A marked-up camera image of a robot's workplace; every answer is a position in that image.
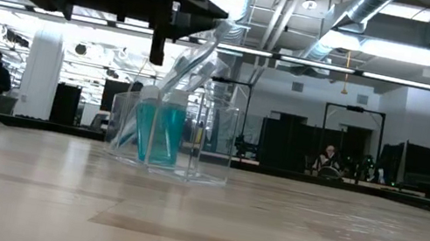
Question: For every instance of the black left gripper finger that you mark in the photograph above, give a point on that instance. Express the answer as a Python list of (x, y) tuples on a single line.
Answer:
[(189, 29), (200, 5)]

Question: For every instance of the teal mouthwash bottle white cap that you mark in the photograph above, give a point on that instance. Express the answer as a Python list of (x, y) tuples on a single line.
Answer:
[(171, 130), (144, 126)]

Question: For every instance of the clear acrylic organizer box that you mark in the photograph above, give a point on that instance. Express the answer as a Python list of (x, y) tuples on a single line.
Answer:
[(214, 147)]

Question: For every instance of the black background robot station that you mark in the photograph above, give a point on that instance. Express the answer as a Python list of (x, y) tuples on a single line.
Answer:
[(415, 167)]

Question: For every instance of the black background monitor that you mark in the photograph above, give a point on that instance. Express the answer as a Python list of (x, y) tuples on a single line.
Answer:
[(115, 96)]

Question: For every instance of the round ceiling fixture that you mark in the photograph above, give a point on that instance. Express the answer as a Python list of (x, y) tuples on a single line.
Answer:
[(310, 2)]

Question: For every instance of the white room pillar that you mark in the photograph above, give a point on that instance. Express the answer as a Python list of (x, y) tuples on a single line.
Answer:
[(41, 72)]

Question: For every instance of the long ceiling light strip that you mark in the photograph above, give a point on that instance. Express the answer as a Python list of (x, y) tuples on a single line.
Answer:
[(318, 64)]

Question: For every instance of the black background cabinet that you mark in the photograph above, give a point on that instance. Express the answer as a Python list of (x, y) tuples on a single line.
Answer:
[(65, 103)]

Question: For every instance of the grey office chair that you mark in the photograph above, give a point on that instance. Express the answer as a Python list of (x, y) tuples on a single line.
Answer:
[(1, 103)]

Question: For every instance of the seated person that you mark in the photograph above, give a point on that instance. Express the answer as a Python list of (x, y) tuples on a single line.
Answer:
[(328, 160)]

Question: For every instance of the black metal frame stand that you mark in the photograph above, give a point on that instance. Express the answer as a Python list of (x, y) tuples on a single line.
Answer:
[(354, 108), (235, 82)]

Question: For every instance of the black table frame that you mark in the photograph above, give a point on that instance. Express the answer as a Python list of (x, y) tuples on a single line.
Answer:
[(62, 129)]

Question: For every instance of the silver slanted ventilation duct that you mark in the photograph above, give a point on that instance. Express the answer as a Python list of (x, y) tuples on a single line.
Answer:
[(368, 5)]

